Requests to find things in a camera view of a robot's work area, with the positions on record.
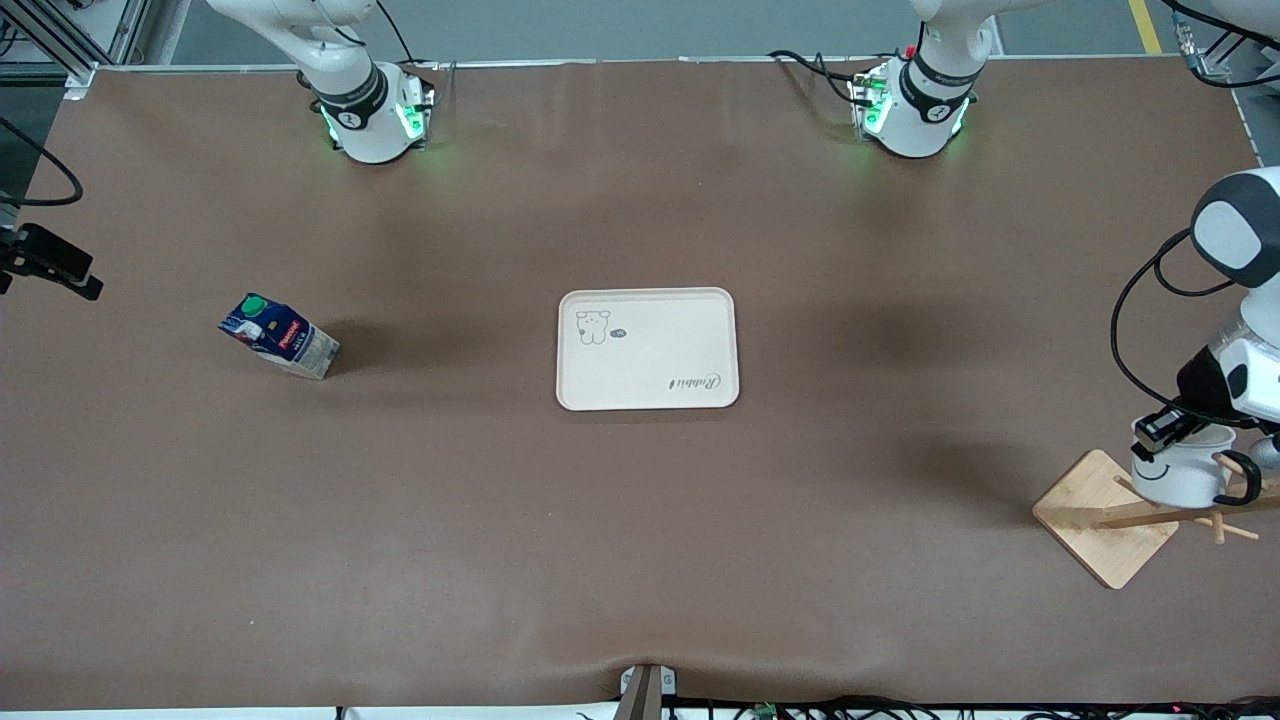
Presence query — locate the beige plastic tray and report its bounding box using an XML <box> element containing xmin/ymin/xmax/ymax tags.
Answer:
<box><xmin>556</xmin><ymin>287</ymin><xmax>741</xmax><ymax>412</ymax></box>

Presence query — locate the brown table cover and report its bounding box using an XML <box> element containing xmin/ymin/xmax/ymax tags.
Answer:
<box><xmin>0</xmin><ymin>55</ymin><xmax>1280</xmax><ymax>713</ymax></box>

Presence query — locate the aluminium frame profile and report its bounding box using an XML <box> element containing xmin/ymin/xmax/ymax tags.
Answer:
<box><xmin>1195</xmin><ymin>40</ymin><xmax>1280</xmax><ymax>161</ymax></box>
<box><xmin>0</xmin><ymin>0</ymin><xmax>151</xmax><ymax>101</ymax></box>

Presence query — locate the black right arm base cable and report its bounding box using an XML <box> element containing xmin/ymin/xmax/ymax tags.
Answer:
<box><xmin>375</xmin><ymin>0</ymin><xmax>456</xmax><ymax>101</ymax></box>

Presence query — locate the wooden mug tree stand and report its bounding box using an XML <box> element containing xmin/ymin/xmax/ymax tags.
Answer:
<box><xmin>1032</xmin><ymin>448</ymin><xmax>1280</xmax><ymax>591</ymax></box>

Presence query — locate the black arm base cable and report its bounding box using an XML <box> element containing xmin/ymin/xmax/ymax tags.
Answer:
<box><xmin>768</xmin><ymin>48</ymin><xmax>871</xmax><ymax>113</ymax></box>
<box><xmin>375</xmin><ymin>0</ymin><xmax>456</xmax><ymax>101</ymax></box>

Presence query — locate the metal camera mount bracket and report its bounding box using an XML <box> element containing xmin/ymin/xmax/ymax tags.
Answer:
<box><xmin>618</xmin><ymin>663</ymin><xmax>678</xmax><ymax>720</ymax></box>

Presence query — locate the blue white milk carton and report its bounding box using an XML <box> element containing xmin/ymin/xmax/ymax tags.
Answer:
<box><xmin>218</xmin><ymin>293</ymin><xmax>341</xmax><ymax>381</ymax></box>

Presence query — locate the black left arm base cable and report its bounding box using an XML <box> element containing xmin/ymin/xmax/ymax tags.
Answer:
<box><xmin>768</xmin><ymin>48</ymin><xmax>871</xmax><ymax>113</ymax></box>

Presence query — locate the white smiley cup black handle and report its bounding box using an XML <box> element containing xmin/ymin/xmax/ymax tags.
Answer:
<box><xmin>1130</xmin><ymin>420</ymin><xmax>1263</xmax><ymax>509</ymax></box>

